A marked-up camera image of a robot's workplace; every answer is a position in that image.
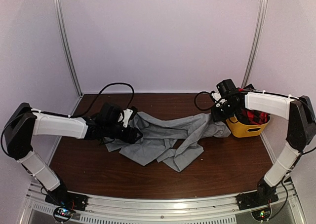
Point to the left circuit board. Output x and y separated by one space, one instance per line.
61 214

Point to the red black plaid shirt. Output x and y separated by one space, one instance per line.
250 117

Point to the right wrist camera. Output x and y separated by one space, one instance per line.
216 98

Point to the front aluminium rail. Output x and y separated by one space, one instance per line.
222 209

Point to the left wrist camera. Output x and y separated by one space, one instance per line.
127 115

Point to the left aluminium frame post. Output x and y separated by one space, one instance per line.
66 47

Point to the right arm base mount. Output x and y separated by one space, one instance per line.
253 200

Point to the grey long sleeve shirt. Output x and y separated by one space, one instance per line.
173 142

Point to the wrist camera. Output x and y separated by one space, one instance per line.
127 115
216 98

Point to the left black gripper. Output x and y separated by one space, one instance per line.
130 136

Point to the right circuit board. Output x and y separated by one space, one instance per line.
261 215

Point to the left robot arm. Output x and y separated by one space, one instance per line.
28 125

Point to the yellow plastic bin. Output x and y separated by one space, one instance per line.
241 130

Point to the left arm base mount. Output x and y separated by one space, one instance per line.
70 201

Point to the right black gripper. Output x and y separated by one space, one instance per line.
217 117

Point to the circuit board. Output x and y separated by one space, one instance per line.
61 214
261 215

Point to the aluminium frame post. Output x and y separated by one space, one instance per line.
261 16
66 47

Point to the right aluminium frame post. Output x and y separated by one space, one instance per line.
261 16

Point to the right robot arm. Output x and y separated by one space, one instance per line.
292 123

